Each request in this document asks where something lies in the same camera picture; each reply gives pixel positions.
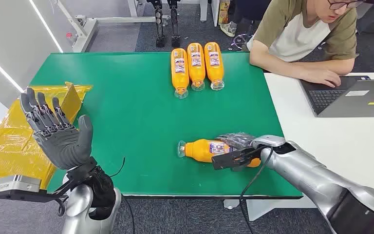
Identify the grey laptop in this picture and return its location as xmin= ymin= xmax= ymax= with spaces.
xmin=299 ymin=75 xmax=374 ymax=118

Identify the yellow taped cardboard box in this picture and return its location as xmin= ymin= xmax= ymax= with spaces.
xmin=0 ymin=82 xmax=94 ymax=198

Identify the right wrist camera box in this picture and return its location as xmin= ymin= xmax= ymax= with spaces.
xmin=211 ymin=147 xmax=266 ymax=171

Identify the office chair base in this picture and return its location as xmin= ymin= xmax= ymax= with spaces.
xmin=228 ymin=32 xmax=254 ymax=52

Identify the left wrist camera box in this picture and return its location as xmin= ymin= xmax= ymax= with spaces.
xmin=0 ymin=175 xmax=42 ymax=195

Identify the person in dark trousers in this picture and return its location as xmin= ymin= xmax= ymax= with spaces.
xmin=220 ymin=0 xmax=255 ymax=38

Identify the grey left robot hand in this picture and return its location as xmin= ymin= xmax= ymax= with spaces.
xmin=19 ymin=87 xmax=94 ymax=171

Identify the white metal frame stand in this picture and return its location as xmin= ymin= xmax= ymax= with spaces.
xmin=50 ymin=0 xmax=171 ymax=53

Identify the orange juice bottle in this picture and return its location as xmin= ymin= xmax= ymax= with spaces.
xmin=204 ymin=41 xmax=225 ymax=91
xmin=170 ymin=47 xmax=190 ymax=99
xmin=187 ymin=42 xmax=206 ymax=92
xmin=177 ymin=138 xmax=262 ymax=169

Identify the black robot leg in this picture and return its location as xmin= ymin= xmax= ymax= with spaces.
xmin=147 ymin=0 xmax=167 ymax=48
xmin=167 ymin=0 xmax=182 ymax=48

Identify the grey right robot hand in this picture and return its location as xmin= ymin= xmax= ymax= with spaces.
xmin=215 ymin=132 xmax=257 ymax=153

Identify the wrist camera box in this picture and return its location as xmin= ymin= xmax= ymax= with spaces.
xmin=211 ymin=147 xmax=266 ymax=171
xmin=0 ymin=175 xmax=42 ymax=195

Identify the white furniture leg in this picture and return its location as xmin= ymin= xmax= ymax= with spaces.
xmin=210 ymin=0 xmax=220 ymax=27
xmin=200 ymin=0 xmax=209 ymax=22

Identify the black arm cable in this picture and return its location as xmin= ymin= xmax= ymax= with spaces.
xmin=238 ymin=147 xmax=274 ymax=234
xmin=109 ymin=156 xmax=136 ymax=234

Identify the seated person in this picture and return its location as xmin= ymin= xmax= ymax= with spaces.
xmin=246 ymin=0 xmax=365 ymax=88

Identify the person's right hand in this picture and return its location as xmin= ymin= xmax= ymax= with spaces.
xmin=303 ymin=68 xmax=342 ymax=88

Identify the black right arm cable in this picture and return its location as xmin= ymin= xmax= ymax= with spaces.
xmin=238 ymin=147 xmax=274 ymax=234

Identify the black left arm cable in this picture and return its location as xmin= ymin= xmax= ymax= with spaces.
xmin=109 ymin=156 xmax=136 ymax=234

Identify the orange snack bag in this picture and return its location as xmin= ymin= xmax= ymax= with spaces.
xmin=218 ymin=0 xmax=230 ymax=25

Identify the white table leg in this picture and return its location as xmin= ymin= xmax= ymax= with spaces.
xmin=224 ymin=196 xmax=317 ymax=222

